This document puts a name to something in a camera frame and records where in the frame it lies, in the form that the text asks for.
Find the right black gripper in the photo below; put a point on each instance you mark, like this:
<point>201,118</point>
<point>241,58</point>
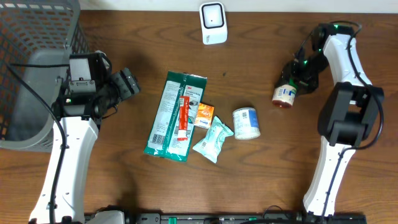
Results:
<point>291,70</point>

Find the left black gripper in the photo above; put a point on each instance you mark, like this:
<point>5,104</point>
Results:
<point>124,91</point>

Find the green lid glass jar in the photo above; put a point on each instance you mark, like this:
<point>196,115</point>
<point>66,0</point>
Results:
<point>284,96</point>

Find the red sachet packet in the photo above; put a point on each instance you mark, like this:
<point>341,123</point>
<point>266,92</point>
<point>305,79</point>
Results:
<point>183,118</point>

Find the green white pouch packet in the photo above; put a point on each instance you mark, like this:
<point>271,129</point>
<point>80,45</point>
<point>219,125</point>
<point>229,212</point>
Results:
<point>162,140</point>

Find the white blue label container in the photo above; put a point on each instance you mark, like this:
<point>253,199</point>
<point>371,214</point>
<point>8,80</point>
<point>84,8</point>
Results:
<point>246,125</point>

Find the orange snack box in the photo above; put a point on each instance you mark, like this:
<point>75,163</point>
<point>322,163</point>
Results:
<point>204,116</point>

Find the mint green wipes pack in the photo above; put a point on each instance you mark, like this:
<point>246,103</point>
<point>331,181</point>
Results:
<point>210,146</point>

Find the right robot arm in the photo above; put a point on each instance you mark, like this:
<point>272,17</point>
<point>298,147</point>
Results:
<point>352,118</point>

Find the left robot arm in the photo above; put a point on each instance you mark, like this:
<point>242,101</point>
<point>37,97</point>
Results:
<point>62,196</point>

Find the white barcode scanner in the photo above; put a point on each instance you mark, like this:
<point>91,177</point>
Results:
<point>213,23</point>

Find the grey plastic mesh basket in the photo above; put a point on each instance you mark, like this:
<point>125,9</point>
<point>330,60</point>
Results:
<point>37,38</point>

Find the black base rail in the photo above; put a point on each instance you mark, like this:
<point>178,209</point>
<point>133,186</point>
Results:
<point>156,218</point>

